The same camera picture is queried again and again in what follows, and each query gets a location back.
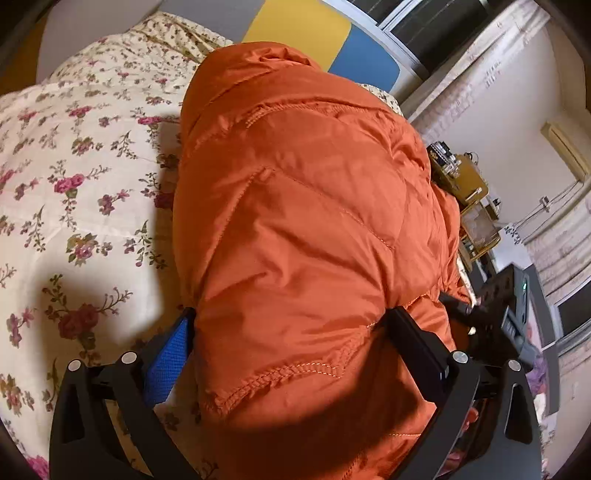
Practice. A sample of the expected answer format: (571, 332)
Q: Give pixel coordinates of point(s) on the floral quilt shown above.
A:
(83, 184)

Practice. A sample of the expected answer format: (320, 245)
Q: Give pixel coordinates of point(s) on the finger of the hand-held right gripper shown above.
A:
(459, 308)

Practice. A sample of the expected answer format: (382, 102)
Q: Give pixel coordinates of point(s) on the window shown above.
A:
(434, 27)

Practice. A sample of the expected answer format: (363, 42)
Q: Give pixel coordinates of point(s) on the wooden desk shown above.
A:
(464, 182)

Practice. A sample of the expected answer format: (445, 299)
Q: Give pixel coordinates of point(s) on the wicker wooden chair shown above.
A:
(480, 230)

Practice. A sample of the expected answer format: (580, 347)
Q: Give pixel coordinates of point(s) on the dark box on desk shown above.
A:
(441, 156)

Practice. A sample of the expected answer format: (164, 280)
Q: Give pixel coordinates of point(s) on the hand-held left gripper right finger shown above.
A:
(422, 348)

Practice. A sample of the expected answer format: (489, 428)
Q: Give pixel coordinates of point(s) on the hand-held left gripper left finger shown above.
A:
(166, 364)

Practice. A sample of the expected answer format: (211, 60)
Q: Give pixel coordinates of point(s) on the grey yellow blue headboard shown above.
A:
(295, 27)

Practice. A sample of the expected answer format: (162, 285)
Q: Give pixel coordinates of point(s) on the patterned pink curtain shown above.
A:
(485, 69)

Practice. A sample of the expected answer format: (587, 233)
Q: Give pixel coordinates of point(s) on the wall air conditioner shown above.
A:
(565, 145)

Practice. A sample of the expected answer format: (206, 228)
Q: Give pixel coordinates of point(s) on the orange down jacket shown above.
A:
(300, 230)

